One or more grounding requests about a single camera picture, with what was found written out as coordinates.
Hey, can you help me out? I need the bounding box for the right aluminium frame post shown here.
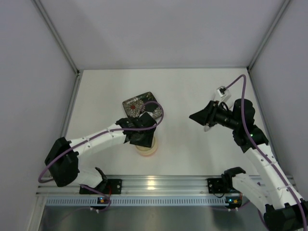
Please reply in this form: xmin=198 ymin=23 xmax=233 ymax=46
xmin=246 ymin=0 xmax=293 ymax=157

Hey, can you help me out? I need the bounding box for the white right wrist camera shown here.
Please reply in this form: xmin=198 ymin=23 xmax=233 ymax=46
xmin=215 ymin=86 xmax=231 ymax=103

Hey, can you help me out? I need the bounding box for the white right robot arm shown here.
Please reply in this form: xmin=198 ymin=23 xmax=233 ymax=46
xmin=189 ymin=99 xmax=308 ymax=231

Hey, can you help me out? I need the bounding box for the left aluminium frame post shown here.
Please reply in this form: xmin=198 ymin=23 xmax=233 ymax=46
xmin=31 ymin=0 xmax=81 ymax=136

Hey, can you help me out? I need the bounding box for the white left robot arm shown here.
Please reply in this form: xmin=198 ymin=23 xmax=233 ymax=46
xmin=45 ymin=112 xmax=157 ymax=194

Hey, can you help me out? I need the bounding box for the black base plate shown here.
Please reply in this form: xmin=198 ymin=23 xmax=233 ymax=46
xmin=207 ymin=178 xmax=239 ymax=194
xmin=94 ymin=179 xmax=122 ymax=194

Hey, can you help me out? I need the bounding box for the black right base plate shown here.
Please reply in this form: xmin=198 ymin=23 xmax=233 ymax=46
xmin=207 ymin=178 xmax=239 ymax=194

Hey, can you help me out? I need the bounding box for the black floral square plate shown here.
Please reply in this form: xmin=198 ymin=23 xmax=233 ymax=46
xmin=122 ymin=91 xmax=163 ymax=120

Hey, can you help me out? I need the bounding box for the grey slotted cable duct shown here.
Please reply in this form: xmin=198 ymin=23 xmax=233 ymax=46
xmin=46 ymin=196 xmax=227 ymax=206

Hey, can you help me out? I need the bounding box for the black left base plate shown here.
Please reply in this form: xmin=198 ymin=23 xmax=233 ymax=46
xmin=94 ymin=179 xmax=122 ymax=194

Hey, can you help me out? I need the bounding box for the aluminium frame post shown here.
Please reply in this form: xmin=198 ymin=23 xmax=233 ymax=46
xmin=246 ymin=0 xmax=293 ymax=157
xmin=31 ymin=0 xmax=81 ymax=136

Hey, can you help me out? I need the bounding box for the aluminium mounting rail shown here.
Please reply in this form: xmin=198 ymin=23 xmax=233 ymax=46
xmin=36 ymin=175 xmax=295 ymax=194

